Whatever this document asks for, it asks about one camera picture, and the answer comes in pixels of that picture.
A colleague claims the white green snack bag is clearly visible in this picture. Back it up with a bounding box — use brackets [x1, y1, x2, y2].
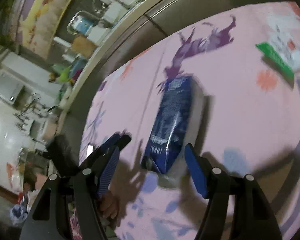
[255, 24, 300, 83]

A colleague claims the person left hand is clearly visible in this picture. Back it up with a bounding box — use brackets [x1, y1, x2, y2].
[100, 191, 120, 219]

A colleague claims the pink floral tablecloth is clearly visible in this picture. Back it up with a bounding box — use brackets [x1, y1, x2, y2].
[79, 2, 300, 239]

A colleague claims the leaning wooden board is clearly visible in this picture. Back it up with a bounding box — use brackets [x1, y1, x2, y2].
[70, 35, 97, 59]

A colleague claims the blue white detergent jug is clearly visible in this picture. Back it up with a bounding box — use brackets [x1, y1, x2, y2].
[71, 15, 93, 35]

